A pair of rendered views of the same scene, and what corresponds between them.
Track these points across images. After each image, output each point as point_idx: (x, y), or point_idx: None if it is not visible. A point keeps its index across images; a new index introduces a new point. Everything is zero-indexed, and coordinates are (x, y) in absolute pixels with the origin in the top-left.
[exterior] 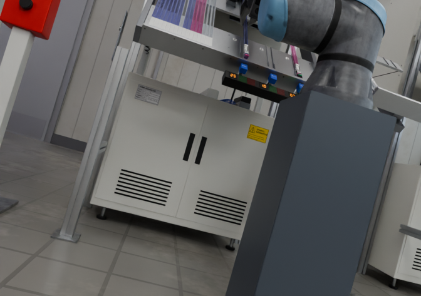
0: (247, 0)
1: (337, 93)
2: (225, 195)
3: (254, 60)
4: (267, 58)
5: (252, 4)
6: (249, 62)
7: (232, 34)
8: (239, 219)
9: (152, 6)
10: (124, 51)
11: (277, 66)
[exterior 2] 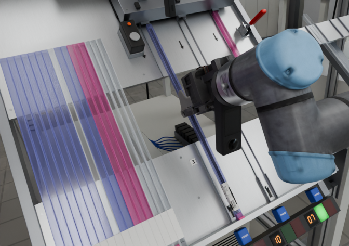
0: (197, 113)
1: None
2: (217, 241)
3: (240, 191)
4: (251, 164)
5: (220, 138)
6: (246, 222)
7: (182, 149)
8: (236, 245)
9: (39, 210)
10: None
11: (268, 170)
